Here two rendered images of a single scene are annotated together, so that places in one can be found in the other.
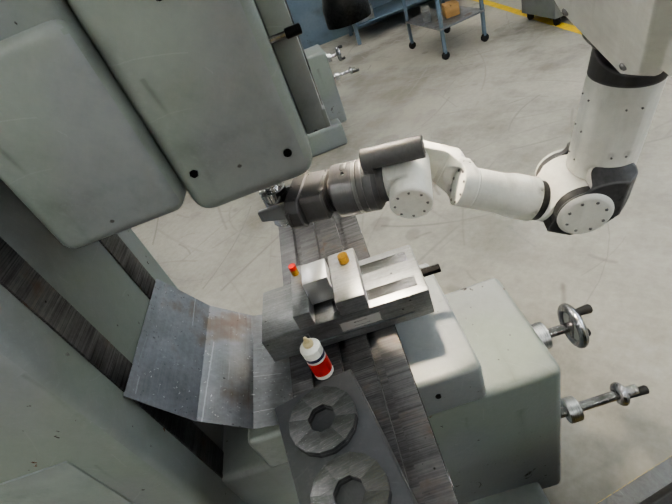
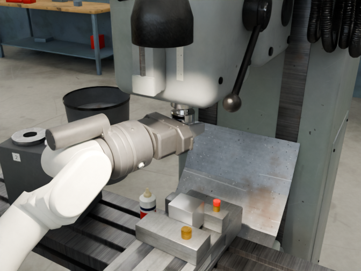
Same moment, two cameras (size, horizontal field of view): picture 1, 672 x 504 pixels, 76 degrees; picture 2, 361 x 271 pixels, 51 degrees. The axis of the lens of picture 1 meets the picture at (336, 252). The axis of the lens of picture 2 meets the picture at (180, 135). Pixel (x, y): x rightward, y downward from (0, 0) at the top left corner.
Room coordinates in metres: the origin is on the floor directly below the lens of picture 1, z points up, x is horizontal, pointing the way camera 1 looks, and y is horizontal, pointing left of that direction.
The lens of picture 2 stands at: (0.95, -0.57, 1.54)
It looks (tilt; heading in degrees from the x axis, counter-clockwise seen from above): 25 degrees down; 114
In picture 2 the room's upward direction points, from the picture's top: straight up
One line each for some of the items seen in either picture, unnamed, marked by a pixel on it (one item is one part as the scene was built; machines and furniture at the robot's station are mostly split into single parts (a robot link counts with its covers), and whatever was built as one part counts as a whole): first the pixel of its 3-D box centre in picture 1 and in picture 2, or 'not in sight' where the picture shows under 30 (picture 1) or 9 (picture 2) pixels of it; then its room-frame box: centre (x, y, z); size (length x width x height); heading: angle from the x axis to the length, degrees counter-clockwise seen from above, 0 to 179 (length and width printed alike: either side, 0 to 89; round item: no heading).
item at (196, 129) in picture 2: not in sight; (193, 132); (0.70, 0.04, 1.23); 0.06 x 0.02 x 0.03; 67
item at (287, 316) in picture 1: (340, 295); (179, 242); (0.68, 0.03, 0.97); 0.35 x 0.15 x 0.11; 82
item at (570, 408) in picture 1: (603, 399); not in sight; (0.48, -0.46, 0.50); 0.22 x 0.06 x 0.06; 85
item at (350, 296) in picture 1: (347, 280); (172, 236); (0.67, 0.00, 1.01); 0.15 x 0.06 x 0.04; 172
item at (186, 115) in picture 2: (272, 190); (182, 113); (0.67, 0.06, 1.26); 0.05 x 0.05 x 0.01
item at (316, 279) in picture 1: (318, 281); (186, 213); (0.68, 0.06, 1.03); 0.06 x 0.05 x 0.06; 172
